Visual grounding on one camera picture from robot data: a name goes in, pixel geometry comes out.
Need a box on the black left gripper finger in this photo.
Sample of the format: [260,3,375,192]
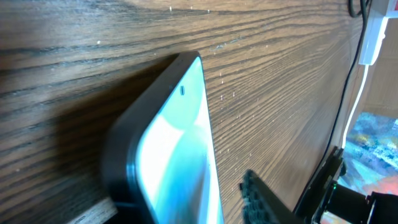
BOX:
[239,169,303,224]

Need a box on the Galaxy S24+ smartphone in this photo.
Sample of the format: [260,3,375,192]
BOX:
[101,51,223,223]

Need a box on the black USB charging cable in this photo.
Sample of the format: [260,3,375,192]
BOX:
[323,0,373,162]

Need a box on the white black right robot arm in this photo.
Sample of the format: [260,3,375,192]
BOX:
[311,181,397,224]

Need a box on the white power strip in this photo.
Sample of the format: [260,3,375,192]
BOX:
[359,0,397,65]

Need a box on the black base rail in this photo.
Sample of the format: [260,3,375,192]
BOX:
[294,146,344,224]

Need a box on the white power strip cord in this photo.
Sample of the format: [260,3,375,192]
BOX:
[341,63,370,149]

